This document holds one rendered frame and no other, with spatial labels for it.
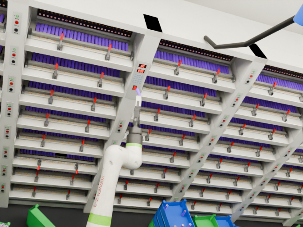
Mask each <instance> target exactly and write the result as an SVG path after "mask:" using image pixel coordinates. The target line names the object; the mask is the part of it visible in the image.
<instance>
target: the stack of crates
mask: <svg viewBox="0 0 303 227"><path fill-rule="evenodd" d="M215 216H216V215H215V214H213V215H212V216H200V217H197V215H195V216H194V217H193V218H192V221H193V223H194V226H195V227H219V225H218V223H217V221H216V219H215Z"/></svg>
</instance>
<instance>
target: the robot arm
mask: <svg viewBox="0 0 303 227"><path fill-rule="evenodd" d="M141 97H142V96H141V95H137V96H136V104H135V111H134V118H133V127H130V128H129V134H128V135H127V136H126V138H124V140H126V148H124V147H121V146H119V145H111V146H109V147H108V148H107V149H106V150H105V155H104V162H103V169H102V173H101V178H100V182H99V186H98V189H97V193H96V197H95V200H94V203H93V206H92V209H91V211H90V215H89V218H88V221H87V225H86V227H110V224H111V218H112V212H113V205H114V199H115V192H116V187H117V183H118V178H119V174H120V170H121V167H124V168H127V169H130V170H135V169H137V168H139V167H140V166H141V164H142V141H144V139H143V136H142V129H141V128H139V126H140V112H141V111H140V110H141V109H140V108H141V101H142V99H141Z"/></svg>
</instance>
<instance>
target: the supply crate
mask: <svg viewBox="0 0 303 227"><path fill-rule="evenodd" d="M186 202H187V201H186V199H185V200H183V201H177V202H166V201H165V200H163V201H162V203H161V204H160V206H159V207H160V210H161V213H162V216H163V219H164V222H165V225H166V227H173V226H174V225H176V227H181V225H182V224H184V227H187V226H188V225H189V224H191V227H195V226H194V223H193V221H192V218H191V216H190V213H189V211H188V208H187V206H186ZM166 205H168V208H167V209H166V211H165V209H164V208H165V206H166ZM184 210H186V213H185V215H184V216H183V217H182V216H181V214H182V213H183V211H184Z"/></svg>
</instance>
